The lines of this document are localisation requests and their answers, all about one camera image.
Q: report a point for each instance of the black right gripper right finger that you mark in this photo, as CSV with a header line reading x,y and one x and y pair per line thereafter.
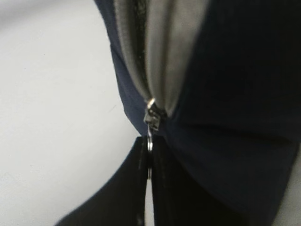
x,y
179,200

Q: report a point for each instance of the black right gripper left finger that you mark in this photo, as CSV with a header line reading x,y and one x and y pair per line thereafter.
x,y
121,201

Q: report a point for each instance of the navy white lunch bag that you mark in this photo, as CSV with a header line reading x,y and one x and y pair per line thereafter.
x,y
220,81

